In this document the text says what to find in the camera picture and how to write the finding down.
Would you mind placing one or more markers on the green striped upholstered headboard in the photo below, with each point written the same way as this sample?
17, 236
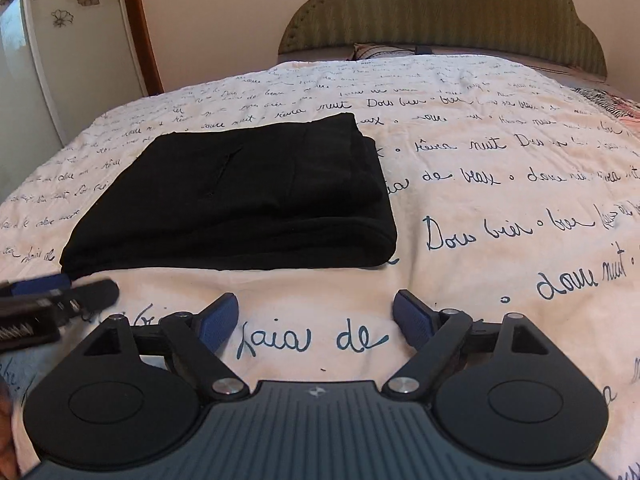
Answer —
450, 10

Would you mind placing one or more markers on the floral zebra printed sheet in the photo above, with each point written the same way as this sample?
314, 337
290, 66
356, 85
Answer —
612, 107

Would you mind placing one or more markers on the black pants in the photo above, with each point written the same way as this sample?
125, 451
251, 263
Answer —
240, 200

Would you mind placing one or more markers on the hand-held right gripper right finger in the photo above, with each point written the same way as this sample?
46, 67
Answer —
412, 317

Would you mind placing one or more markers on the small black device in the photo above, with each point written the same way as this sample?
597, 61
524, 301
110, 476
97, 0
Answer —
425, 50

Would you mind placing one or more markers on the person's left forearm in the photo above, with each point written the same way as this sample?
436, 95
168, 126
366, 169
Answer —
6, 435

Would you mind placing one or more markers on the brown wooden door frame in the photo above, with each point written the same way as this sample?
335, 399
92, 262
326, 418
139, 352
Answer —
142, 30

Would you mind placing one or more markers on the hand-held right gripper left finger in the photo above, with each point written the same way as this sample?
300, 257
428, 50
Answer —
220, 322

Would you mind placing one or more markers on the white quilt with script print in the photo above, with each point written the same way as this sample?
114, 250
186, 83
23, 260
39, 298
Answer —
475, 185

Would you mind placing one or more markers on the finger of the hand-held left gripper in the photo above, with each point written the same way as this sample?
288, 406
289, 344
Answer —
90, 295
42, 285

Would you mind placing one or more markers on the striped pillow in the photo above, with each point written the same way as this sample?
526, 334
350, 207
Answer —
560, 67
375, 51

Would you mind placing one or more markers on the white wardrobe with flower stickers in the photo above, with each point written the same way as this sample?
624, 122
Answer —
65, 50

